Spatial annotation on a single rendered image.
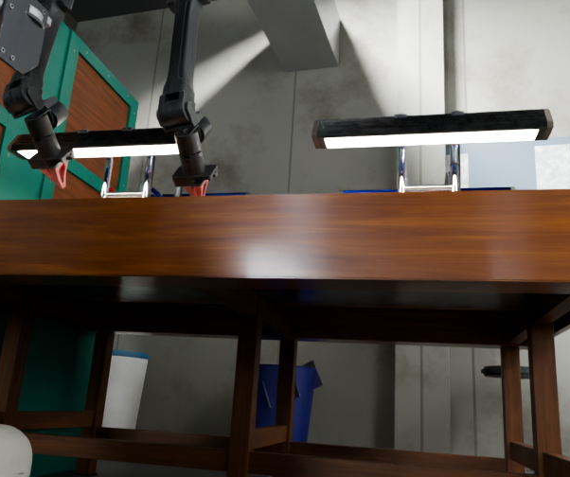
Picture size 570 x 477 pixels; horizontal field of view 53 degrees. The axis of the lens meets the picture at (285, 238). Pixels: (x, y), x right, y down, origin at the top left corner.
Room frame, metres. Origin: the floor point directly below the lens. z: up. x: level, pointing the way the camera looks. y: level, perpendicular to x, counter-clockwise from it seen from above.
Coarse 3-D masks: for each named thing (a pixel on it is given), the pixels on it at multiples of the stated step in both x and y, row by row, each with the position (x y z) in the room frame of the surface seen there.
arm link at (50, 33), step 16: (48, 0) 1.35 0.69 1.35; (64, 0) 1.35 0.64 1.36; (48, 16) 1.34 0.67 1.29; (64, 16) 1.39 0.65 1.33; (48, 32) 1.34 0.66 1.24; (48, 48) 1.34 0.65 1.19; (16, 80) 1.27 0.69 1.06; (32, 80) 1.28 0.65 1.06; (16, 96) 1.26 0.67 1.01; (16, 112) 1.30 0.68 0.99
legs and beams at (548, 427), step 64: (64, 320) 2.23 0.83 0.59; (256, 320) 1.78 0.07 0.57; (512, 320) 1.93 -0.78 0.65; (0, 384) 1.98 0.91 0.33; (256, 384) 1.81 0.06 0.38; (512, 384) 2.14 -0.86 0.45; (64, 448) 1.93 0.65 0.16; (128, 448) 1.88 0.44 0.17; (192, 448) 1.83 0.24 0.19; (256, 448) 1.91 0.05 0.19; (320, 448) 2.32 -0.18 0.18; (512, 448) 2.09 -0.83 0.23
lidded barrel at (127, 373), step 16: (128, 352) 3.49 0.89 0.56; (112, 368) 3.46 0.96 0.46; (128, 368) 3.51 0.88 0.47; (144, 368) 3.64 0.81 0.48; (112, 384) 3.47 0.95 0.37; (128, 384) 3.53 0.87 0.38; (112, 400) 3.48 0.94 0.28; (128, 400) 3.55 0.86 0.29; (112, 416) 3.50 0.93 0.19; (128, 416) 3.57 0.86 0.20
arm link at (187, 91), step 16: (176, 0) 1.25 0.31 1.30; (192, 0) 1.24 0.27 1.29; (208, 0) 1.26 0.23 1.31; (176, 16) 1.24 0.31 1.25; (192, 16) 1.24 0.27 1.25; (176, 32) 1.23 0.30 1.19; (192, 32) 1.24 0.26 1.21; (176, 48) 1.22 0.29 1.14; (192, 48) 1.25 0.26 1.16; (176, 64) 1.22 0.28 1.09; (192, 64) 1.25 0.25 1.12; (176, 80) 1.21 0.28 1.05; (192, 80) 1.25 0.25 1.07; (160, 96) 1.22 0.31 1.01; (176, 96) 1.22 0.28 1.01; (192, 96) 1.23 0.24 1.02; (160, 112) 1.21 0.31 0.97; (176, 112) 1.20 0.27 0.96
